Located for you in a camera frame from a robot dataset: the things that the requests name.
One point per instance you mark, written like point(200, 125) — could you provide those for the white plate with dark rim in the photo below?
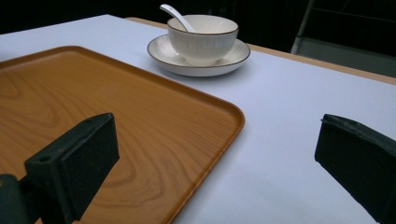
point(199, 63)

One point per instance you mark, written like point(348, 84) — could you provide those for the white ribbed bowl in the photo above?
point(204, 40)

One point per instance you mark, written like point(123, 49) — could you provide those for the wooden tray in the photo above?
point(130, 124)

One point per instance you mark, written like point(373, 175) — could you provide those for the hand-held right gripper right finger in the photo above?
point(361, 158)

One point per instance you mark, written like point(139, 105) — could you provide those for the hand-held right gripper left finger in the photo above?
point(77, 168)

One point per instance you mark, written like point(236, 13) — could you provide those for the white ceramic spoon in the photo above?
point(177, 15)

